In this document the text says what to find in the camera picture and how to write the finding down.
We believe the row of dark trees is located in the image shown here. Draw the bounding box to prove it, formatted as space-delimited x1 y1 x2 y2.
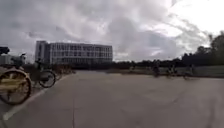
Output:
74 31 224 71

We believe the person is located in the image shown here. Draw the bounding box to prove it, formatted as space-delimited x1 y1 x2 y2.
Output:
166 62 179 79
152 61 161 78

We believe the yellow bicycle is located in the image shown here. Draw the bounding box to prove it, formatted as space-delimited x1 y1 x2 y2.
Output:
0 67 33 106

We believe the row of parked bicycles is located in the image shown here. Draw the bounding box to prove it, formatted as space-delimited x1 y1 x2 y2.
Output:
49 64 77 81

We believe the dark bicycle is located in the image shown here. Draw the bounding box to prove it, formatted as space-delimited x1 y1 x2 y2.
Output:
29 59 57 89

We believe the large white multistorey building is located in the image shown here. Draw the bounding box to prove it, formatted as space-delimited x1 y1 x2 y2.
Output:
34 40 114 66

